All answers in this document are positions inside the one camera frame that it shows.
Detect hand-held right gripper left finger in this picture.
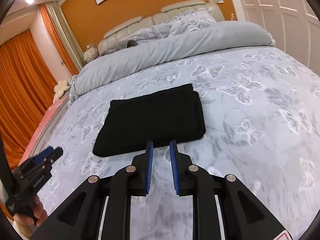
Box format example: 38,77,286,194
29,141,154,240

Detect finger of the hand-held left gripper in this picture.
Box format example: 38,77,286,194
32,146,54,159
35,147,64,167

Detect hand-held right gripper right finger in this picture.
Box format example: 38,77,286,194
169,140,293,240

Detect black pants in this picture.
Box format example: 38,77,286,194
92,83,207,158

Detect person's left hand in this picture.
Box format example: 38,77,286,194
14,195,47,230

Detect pink cloth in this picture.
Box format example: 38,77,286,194
24,97,70,160

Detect white flower plush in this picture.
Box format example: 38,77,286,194
53,80,72,103

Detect wide orange curtain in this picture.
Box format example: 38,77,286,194
0,29,59,165

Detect bed with grey floral cover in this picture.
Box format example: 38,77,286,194
25,44,320,240

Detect beige decorative ornament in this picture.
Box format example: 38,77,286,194
84,44,98,64

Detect grey rolled duvet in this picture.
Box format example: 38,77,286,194
69,21,277,103

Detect narrow orange curtain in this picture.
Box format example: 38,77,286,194
37,4,79,75

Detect beige padded headboard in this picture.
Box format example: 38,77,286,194
97,0,225,55

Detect butterfly print pillow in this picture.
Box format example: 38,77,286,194
135,9,218,43

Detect white wardrobe doors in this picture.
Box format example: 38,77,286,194
230,0,320,75

